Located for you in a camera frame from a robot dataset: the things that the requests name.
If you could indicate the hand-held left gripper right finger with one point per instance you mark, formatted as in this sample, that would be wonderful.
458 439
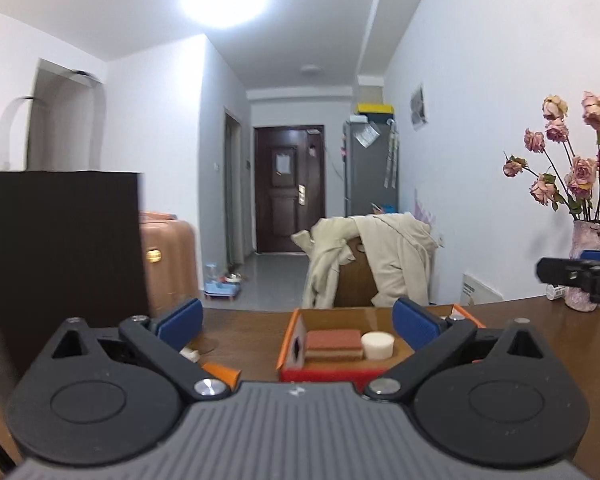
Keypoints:
415 325

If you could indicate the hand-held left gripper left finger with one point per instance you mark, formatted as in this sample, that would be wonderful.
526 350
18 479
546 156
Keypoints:
180 327

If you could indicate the orange-edged cardboard box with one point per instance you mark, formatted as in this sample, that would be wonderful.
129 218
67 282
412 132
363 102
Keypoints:
330 375

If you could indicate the mottled pink vase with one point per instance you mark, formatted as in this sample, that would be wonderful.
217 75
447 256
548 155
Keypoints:
587 240

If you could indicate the small white bottle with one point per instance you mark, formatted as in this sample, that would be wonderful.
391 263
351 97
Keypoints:
556 292

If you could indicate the white crumpled tissue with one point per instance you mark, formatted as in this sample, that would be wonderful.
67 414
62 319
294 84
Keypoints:
190 354

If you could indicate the white round sponge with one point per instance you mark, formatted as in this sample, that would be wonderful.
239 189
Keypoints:
378 346

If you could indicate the blue pet feeder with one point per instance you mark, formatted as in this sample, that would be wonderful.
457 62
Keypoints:
222 287

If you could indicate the pink suitcase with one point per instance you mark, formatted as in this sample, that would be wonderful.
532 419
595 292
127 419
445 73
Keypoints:
170 260

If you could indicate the white board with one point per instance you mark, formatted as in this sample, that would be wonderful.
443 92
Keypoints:
480 290

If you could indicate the wooden chair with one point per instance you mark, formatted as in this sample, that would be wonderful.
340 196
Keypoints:
355 280

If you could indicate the beige coat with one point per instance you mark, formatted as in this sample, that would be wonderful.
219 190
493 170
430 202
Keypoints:
400 250

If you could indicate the brick-red rectangular sponge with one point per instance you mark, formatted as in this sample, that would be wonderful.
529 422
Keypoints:
332 342

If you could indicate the dried pink roses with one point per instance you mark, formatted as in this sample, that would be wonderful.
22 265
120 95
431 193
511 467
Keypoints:
580 170

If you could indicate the black box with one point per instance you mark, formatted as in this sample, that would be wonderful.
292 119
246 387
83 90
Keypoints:
55 250

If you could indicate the grey side door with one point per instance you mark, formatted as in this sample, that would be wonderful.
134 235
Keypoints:
234 190

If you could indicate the grey refrigerator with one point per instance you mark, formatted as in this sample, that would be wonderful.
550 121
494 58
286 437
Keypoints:
367 175

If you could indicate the dark brown entrance door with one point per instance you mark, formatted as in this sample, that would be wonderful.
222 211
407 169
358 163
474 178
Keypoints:
290 210

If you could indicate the white paper sheet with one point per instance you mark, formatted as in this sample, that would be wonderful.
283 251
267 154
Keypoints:
283 163

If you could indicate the paper note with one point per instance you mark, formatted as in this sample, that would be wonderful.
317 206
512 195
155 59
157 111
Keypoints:
368 135

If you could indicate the yellow box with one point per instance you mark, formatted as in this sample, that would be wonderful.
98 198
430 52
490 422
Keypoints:
375 109

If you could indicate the wall poster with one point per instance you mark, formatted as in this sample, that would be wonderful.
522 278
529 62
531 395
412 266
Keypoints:
419 107

